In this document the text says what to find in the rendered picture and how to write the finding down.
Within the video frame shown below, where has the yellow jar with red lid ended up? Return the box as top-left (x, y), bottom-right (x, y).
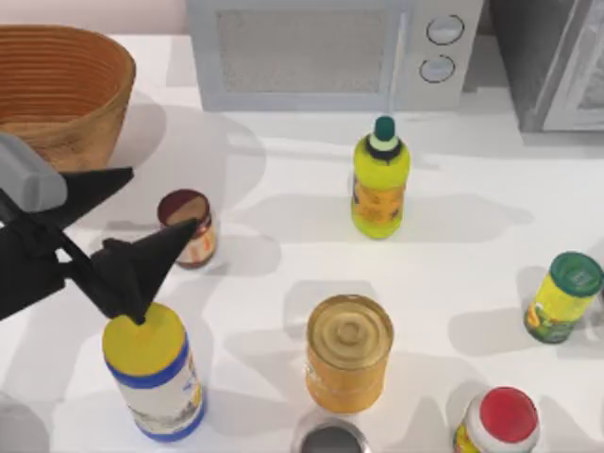
top-left (453, 386), bottom-right (541, 453)

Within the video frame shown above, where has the yellow jar with green lid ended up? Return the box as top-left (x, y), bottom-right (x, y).
top-left (523, 251), bottom-right (604, 344)

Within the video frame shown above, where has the microwave door handle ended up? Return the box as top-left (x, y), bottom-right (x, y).
top-left (390, 10), bottom-right (410, 108)

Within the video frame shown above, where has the orange can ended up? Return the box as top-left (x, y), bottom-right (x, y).
top-left (305, 294), bottom-right (394, 415)

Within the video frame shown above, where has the pale grey rounded box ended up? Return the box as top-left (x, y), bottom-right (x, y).
top-left (0, 132), bottom-right (68, 214)

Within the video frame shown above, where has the white jar with yellow lid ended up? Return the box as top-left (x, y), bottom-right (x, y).
top-left (102, 301), bottom-right (208, 444)

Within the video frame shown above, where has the yellow bottle with green cap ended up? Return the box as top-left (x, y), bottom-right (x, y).
top-left (350, 115), bottom-right (414, 242)

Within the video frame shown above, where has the pale grey cabinet door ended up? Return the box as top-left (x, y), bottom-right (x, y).
top-left (541, 0), bottom-right (604, 132)

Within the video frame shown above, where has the microwave round knob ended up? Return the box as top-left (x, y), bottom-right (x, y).
top-left (418, 53), bottom-right (458, 86)
top-left (426, 13), bottom-right (466, 45)

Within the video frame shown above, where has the silver can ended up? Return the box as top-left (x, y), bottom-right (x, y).
top-left (292, 411), bottom-right (370, 453)

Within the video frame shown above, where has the grey cabinet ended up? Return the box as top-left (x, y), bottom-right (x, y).
top-left (489, 0), bottom-right (604, 134)

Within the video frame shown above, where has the microwave oven door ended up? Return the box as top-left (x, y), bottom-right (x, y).
top-left (187, 0), bottom-right (408, 112)

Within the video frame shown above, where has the pale microwave oven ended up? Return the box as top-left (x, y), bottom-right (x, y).
top-left (185, 0), bottom-right (485, 113)

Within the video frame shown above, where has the brown woven basket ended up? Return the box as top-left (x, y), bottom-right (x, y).
top-left (0, 25), bottom-right (138, 172)

